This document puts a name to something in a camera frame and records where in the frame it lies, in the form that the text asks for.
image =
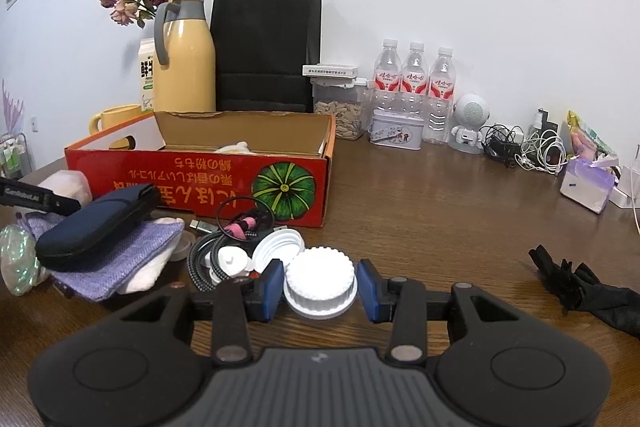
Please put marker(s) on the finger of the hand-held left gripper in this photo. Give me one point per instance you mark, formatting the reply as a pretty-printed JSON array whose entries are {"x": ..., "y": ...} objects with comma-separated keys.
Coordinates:
[{"x": 65, "y": 204}]

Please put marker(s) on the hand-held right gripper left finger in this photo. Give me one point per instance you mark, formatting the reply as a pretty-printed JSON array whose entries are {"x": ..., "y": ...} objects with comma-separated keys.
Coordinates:
[{"x": 274, "y": 289}]

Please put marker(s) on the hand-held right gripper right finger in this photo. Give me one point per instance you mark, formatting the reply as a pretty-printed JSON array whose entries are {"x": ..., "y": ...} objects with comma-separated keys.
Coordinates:
[{"x": 367, "y": 292}]

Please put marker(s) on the white fluffy cloth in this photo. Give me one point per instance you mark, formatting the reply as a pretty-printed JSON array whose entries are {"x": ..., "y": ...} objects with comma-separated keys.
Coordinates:
[{"x": 67, "y": 184}]

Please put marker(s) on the dark blue zip case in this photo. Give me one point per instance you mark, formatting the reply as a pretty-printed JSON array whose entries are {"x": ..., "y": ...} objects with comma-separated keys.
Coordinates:
[{"x": 90, "y": 232}]

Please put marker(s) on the white screw cap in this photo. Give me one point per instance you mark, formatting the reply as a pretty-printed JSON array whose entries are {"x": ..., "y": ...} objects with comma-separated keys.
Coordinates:
[{"x": 277, "y": 252}]

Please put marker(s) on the white ribbed round lid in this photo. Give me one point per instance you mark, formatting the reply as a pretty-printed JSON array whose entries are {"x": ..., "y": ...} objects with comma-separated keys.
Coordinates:
[{"x": 320, "y": 279}]

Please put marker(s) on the white round knob cap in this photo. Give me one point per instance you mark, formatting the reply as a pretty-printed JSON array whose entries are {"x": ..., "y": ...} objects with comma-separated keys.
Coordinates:
[
  {"x": 232, "y": 257},
  {"x": 216, "y": 276}
]

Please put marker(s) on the iridescent plastic bag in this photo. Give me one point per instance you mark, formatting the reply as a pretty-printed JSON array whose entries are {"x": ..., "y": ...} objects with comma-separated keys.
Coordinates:
[{"x": 17, "y": 262}]

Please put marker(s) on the purple knitted cloth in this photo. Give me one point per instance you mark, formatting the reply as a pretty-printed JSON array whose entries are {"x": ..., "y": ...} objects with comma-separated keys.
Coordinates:
[{"x": 100, "y": 279}]

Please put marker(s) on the cream white cloth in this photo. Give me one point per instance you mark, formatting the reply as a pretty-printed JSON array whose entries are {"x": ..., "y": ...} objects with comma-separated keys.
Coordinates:
[{"x": 145, "y": 277}]

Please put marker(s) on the red cardboard box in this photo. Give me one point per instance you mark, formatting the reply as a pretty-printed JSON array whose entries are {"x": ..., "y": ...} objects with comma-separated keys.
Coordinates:
[{"x": 200, "y": 187}]

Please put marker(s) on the yellow cream plush item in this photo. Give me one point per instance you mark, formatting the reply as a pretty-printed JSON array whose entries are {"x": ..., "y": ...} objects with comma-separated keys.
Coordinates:
[{"x": 235, "y": 147}]

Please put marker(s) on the yellow mug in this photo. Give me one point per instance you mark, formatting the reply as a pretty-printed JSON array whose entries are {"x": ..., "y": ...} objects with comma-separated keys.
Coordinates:
[{"x": 117, "y": 119}]

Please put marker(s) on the small translucent round container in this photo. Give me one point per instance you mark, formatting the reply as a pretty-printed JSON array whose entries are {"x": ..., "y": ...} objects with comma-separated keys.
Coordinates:
[{"x": 184, "y": 244}]

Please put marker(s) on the white milk carton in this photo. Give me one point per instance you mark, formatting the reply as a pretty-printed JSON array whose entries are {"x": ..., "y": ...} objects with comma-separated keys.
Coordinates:
[{"x": 146, "y": 77}]

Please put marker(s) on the printed tin box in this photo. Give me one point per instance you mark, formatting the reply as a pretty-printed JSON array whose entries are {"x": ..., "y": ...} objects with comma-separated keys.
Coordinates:
[{"x": 397, "y": 134}]

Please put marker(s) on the clear container with seeds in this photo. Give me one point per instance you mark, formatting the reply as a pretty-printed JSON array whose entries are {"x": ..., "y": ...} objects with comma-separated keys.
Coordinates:
[{"x": 340, "y": 117}]

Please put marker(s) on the yellow thermos jug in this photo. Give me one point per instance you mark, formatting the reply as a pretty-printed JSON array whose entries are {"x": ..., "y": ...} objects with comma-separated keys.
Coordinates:
[{"x": 185, "y": 62}]

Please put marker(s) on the white robot figure speaker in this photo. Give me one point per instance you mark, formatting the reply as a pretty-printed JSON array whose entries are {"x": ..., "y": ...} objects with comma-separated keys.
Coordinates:
[{"x": 472, "y": 112}]

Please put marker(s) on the clear water bottle red label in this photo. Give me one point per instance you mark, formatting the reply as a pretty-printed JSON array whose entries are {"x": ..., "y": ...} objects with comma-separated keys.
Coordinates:
[
  {"x": 415, "y": 77},
  {"x": 442, "y": 92},
  {"x": 387, "y": 77}
]

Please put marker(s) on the white flat box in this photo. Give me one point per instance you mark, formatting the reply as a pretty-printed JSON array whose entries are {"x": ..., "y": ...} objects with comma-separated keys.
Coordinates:
[{"x": 330, "y": 70}]

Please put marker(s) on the black cloth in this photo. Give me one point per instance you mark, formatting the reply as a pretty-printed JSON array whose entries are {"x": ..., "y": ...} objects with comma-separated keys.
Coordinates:
[{"x": 600, "y": 297}]

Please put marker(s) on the black paper bag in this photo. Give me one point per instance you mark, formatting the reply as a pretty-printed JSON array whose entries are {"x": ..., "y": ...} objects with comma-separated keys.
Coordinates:
[{"x": 265, "y": 52}]

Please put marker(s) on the purple tissue pack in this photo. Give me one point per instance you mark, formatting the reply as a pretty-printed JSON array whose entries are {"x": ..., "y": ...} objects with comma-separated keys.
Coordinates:
[{"x": 585, "y": 184}]

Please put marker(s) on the black charger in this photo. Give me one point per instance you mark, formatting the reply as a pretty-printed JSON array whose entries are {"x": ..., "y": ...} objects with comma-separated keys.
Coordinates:
[{"x": 547, "y": 124}]

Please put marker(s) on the colourful snack packet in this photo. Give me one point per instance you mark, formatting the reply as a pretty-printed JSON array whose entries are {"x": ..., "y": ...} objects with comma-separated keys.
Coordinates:
[{"x": 582, "y": 139}]

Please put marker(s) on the white wall socket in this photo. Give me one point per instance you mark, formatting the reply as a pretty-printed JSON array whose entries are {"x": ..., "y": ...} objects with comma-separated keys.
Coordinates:
[{"x": 34, "y": 124}]

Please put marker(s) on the purple wall sticker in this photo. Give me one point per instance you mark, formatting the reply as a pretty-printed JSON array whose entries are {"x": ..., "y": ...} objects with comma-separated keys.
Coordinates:
[{"x": 12, "y": 107}]

